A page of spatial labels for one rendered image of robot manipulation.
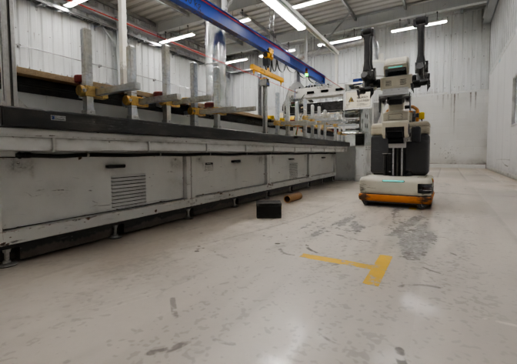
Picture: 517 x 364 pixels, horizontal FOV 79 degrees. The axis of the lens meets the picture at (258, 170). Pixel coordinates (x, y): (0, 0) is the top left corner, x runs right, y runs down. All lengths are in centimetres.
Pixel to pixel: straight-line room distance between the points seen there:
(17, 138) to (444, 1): 1114
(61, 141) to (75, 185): 37
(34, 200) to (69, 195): 17
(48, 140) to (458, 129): 1147
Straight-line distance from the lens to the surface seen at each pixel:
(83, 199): 200
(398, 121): 316
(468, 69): 1230
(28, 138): 163
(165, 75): 207
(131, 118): 184
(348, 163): 601
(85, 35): 180
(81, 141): 173
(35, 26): 999
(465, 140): 1203
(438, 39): 1259
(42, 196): 190
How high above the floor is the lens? 51
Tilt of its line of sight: 3 degrees down
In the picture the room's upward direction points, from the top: straight up
